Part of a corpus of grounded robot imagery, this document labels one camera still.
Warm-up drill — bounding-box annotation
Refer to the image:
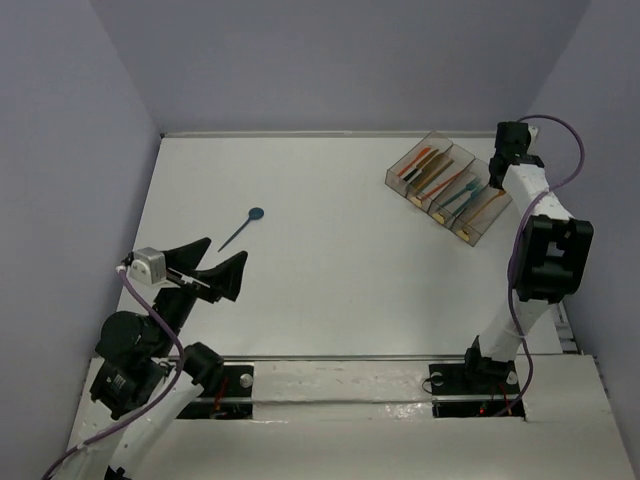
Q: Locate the orange spoon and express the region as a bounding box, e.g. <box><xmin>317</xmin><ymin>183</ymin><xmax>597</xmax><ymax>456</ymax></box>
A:
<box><xmin>467</xmin><ymin>190</ymin><xmax>506</xmax><ymax>224</ymax></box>

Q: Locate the teal fork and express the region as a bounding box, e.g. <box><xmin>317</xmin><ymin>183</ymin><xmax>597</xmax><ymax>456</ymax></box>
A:
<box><xmin>441</xmin><ymin>179</ymin><xmax>479</xmax><ymax>207</ymax></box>
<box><xmin>452</xmin><ymin>186</ymin><xmax>486</xmax><ymax>217</ymax></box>

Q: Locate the orange-red chopstick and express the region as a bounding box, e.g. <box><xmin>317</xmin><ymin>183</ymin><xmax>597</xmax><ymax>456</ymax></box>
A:
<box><xmin>422</xmin><ymin>170</ymin><xmax>464</xmax><ymax>200</ymax></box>

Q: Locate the gold knife dark handle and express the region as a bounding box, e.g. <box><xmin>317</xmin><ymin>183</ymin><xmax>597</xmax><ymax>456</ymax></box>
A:
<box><xmin>403</xmin><ymin>149</ymin><xmax>439</xmax><ymax>183</ymax></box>

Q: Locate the blue spoon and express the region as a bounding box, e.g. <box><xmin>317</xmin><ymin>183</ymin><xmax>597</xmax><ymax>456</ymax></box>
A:
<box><xmin>218</xmin><ymin>207</ymin><xmax>265</xmax><ymax>252</ymax></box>

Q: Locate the orange plastic knife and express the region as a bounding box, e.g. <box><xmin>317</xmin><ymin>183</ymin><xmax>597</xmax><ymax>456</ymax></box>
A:
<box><xmin>397</xmin><ymin>146</ymin><xmax>431</xmax><ymax>177</ymax></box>

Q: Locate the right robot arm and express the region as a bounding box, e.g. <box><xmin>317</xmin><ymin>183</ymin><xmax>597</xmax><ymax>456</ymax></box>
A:
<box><xmin>460</xmin><ymin>115</ymin><xmax>594</xmax><ymax>393</ymax></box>

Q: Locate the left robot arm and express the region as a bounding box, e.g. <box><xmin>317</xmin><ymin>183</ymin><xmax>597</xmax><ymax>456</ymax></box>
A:
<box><xmin>43</xmin><ymin>237</ymin><xmax>248</xmax><ymax>479</ymax></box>

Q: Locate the clear compartment organizer box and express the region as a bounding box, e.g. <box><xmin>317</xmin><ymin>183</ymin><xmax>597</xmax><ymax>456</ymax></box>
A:
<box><xmin>385</xmin><ymin>131</ymin><xmax>511</xmax><ymax>246</ymax></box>

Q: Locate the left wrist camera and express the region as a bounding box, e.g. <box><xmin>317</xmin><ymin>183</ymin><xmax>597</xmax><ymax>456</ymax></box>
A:
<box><xmin>121</xmin><ymin>247</ymin><xmax>167</xmax><ymax>287</ymax></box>

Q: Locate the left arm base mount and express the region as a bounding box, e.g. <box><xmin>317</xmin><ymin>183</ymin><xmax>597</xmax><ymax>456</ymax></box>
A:
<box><xmin>177</xmin><ymin>362</ymin><xmax>254</xmax><ymax>420</ymax></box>

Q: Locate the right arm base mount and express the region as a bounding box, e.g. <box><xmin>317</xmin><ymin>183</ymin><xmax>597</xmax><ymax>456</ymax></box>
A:
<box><xmin>421</xmin><ymin>363</ymin><xmax>526</xmax><ymax>419</ymax></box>

